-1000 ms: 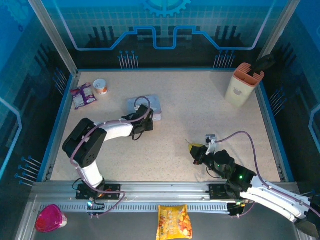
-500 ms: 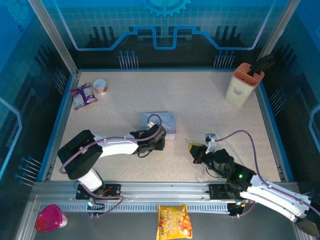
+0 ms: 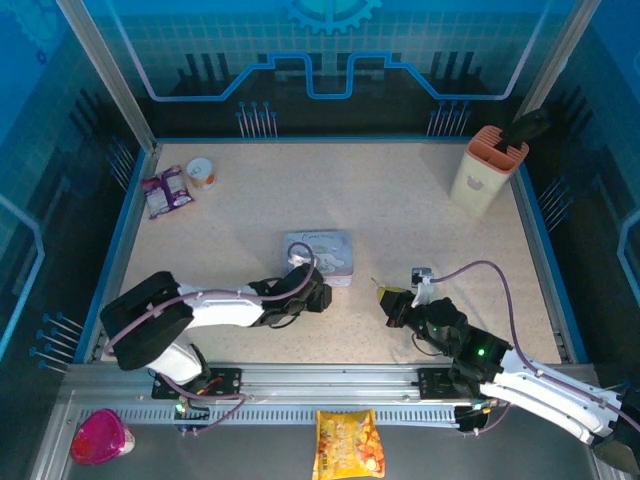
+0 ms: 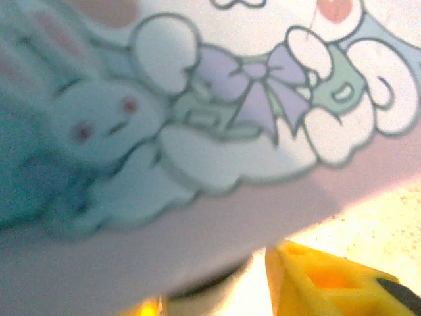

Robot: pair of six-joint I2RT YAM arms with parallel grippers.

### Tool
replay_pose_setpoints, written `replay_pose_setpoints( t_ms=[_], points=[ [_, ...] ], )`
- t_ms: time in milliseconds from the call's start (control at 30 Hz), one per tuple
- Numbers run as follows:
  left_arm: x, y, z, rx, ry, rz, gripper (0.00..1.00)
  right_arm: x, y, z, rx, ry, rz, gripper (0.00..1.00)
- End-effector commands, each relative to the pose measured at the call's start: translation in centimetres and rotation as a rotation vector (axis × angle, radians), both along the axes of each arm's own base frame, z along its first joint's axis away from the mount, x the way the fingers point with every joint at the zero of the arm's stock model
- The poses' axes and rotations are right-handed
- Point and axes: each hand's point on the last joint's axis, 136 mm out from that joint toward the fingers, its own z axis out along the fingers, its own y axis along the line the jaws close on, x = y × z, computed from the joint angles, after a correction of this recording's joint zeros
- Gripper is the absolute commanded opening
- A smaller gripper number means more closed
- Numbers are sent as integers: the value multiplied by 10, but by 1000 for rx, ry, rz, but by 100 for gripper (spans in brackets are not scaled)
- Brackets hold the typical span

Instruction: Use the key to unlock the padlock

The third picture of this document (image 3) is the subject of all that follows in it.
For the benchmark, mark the blue pink cartoon tin box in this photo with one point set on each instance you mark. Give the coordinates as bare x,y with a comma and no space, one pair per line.
330,250

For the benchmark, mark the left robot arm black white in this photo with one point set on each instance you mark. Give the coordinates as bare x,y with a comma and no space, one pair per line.
150,320

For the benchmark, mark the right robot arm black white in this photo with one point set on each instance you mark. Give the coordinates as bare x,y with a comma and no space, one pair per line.
550,405

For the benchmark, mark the yellow chip bag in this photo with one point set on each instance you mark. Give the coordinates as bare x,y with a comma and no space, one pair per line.
347,445

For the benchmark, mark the cream knife block orange top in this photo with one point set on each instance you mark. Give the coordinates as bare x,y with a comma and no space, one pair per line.
477,180

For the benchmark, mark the white orange paper cup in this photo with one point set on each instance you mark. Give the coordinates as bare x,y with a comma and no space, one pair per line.
201,174

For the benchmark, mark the purple snack packet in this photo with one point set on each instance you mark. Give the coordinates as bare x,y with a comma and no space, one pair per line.
167,192

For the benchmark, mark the pink plastic container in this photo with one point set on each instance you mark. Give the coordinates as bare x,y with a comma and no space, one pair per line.
97,437

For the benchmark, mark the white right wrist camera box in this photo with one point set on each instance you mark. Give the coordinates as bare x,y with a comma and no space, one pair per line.
422,285

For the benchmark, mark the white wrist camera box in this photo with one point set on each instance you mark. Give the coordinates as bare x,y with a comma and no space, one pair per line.
422,285
298,260

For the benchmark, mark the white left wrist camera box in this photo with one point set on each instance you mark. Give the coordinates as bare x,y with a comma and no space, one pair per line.
298,260

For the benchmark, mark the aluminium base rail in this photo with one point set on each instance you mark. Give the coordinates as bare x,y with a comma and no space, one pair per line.
325,382

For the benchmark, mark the aluminium frame post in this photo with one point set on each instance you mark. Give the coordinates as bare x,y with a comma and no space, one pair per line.
560,60
107,75

